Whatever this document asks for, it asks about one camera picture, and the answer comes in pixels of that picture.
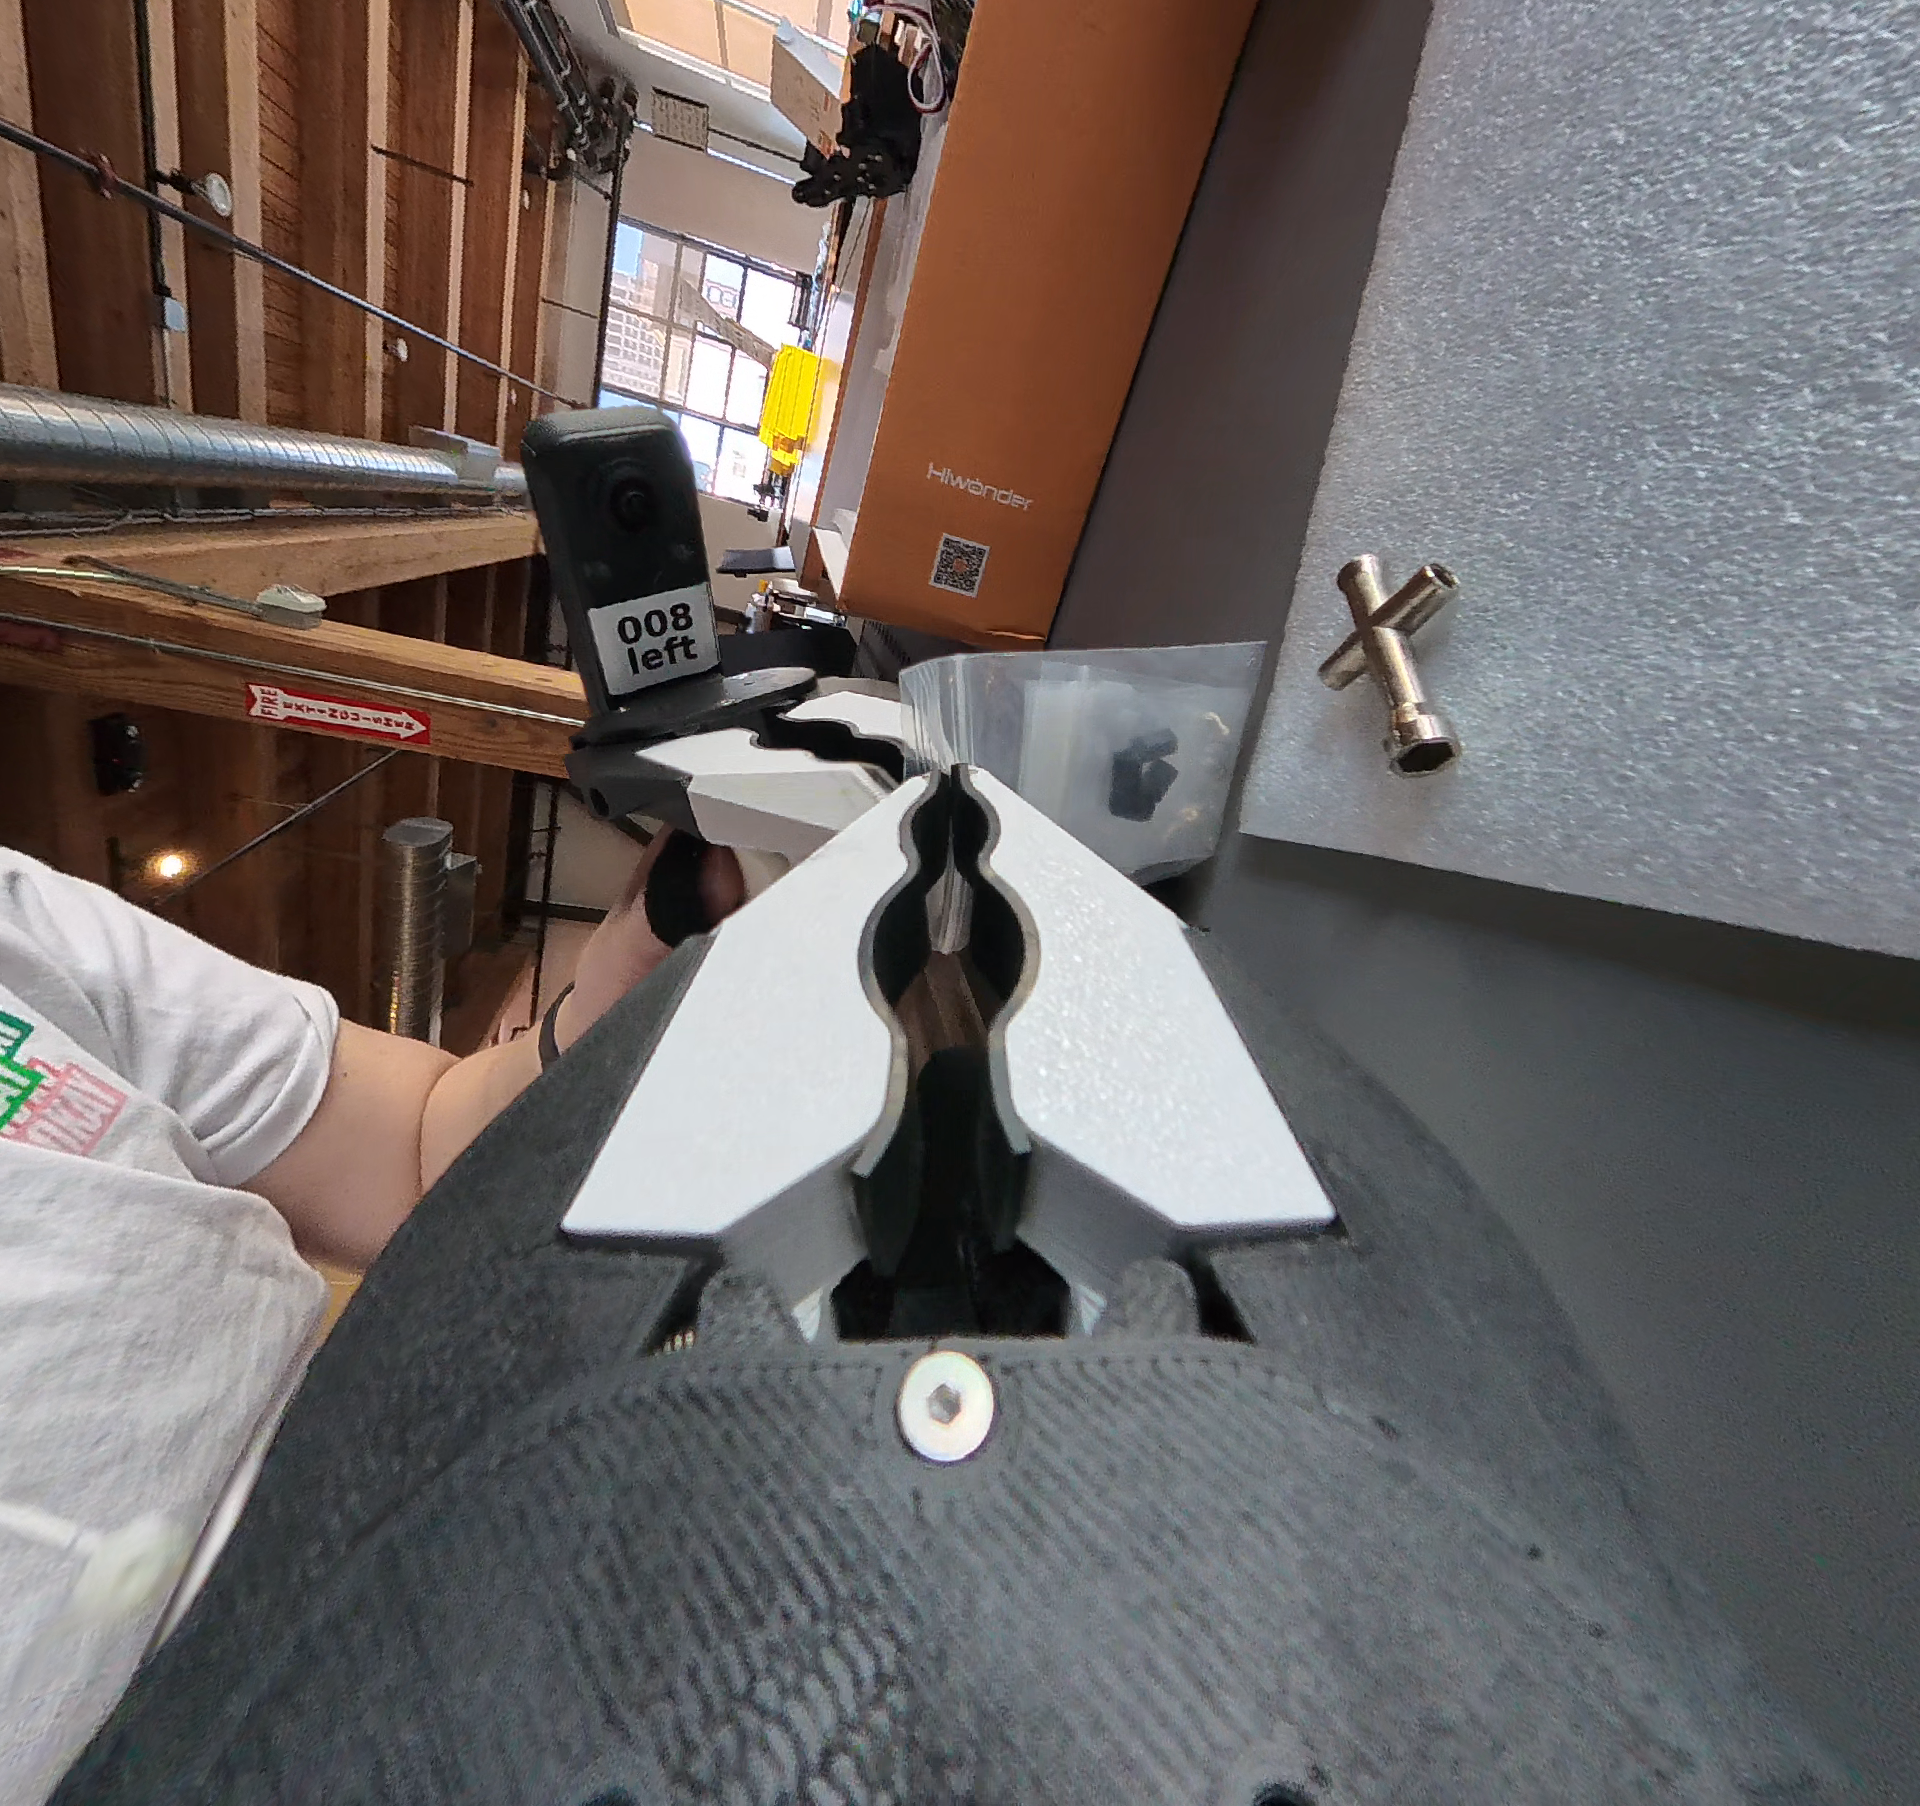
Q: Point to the metal cross wrench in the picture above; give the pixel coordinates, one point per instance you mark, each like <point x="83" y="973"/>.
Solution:
<point x="1385" y="668"/>

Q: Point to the white foam sheet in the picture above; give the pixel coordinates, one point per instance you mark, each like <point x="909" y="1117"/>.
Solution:
<point x="1649" y="414"/>

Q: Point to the upright silver duct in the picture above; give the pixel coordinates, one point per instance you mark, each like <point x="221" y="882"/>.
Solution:
<point x="423" y="940"/>

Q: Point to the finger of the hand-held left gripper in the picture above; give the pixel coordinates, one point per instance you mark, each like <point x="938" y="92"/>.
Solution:
<point x="858" y="730"/>
<point x="764" y="785"/>

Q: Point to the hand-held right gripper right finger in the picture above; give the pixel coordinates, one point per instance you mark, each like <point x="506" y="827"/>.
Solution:
<point x="1153" y="1087"/>

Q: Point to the person's white shirt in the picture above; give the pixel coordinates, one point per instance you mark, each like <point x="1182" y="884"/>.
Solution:
<point x="122" y="1311"/>

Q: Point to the orange cardboard kit box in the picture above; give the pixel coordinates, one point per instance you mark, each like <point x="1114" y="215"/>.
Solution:
<point x="1049" y="261"/>

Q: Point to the black round robot part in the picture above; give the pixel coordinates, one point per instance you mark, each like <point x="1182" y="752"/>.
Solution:
<point x="863" y="128"/>

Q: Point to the small bag with black part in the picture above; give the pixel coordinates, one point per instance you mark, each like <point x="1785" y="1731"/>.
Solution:
<point x="1143" y="777"/>

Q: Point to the large clear zip bag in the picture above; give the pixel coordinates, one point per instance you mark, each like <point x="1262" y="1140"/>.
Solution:
<point x="1020" y="694"/>

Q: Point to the silver air duct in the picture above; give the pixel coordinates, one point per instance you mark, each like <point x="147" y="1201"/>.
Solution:
<point x="228" y="453"/>

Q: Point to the paned window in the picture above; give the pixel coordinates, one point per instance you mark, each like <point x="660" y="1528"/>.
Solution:
<point x="706" y="338"/>

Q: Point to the red wall sign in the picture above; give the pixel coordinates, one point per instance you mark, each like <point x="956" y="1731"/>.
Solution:
<point x="338" y="712"/>

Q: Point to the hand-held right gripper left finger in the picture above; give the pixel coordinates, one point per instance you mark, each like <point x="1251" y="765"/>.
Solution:
<point x="737" y="1087"/>

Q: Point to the black ceiling pipes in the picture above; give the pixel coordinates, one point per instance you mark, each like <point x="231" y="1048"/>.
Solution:
<point x="540" y="22"/>

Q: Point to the yellow bin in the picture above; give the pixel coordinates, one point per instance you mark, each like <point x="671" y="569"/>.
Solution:
<point x="790" y="402"/>

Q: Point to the grey desk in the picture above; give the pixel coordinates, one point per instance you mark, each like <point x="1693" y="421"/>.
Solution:
<point x="1503" y="1235"/>

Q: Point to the person's left hand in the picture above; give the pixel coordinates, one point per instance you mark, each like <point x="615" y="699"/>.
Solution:
<point x="631" y="973"/>

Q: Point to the black wristband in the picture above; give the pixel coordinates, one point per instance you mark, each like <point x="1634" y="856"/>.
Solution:
<point x="551" y="1036"/>

